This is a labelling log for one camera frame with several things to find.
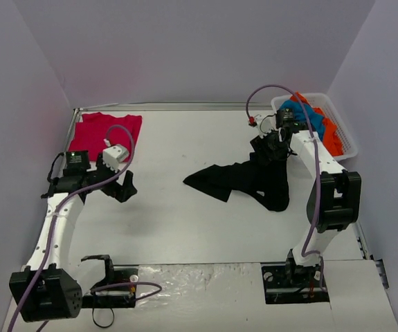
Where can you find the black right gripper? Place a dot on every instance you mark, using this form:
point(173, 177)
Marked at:
point(266, 149)

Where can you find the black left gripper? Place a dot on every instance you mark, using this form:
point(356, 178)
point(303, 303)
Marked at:
point(112, 182)

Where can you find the black t-shirt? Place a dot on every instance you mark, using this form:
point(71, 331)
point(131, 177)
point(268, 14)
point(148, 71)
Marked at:
point(267, 184)

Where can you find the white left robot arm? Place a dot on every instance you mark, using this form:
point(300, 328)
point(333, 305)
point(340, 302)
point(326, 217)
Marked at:
point(44, 290)

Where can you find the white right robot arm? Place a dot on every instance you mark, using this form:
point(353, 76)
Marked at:
point(334, 201)

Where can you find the blue t-shirt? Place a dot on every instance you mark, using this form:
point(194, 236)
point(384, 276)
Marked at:
point(315, 118)

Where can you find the orange t-shirt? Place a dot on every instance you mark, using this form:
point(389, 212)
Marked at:
point(331, 140)

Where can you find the white plastic basket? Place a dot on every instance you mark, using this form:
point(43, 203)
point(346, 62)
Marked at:
point(321, 100)

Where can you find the red folded t-shirt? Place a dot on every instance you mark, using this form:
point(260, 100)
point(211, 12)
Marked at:
point(90, 133)

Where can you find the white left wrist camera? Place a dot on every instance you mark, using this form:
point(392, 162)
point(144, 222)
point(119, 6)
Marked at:
point(113, 156)

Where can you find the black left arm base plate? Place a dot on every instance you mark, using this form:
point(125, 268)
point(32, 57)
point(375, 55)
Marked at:
point(116, 297)

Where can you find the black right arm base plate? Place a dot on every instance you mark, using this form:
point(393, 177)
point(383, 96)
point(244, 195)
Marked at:
point(301, 288)

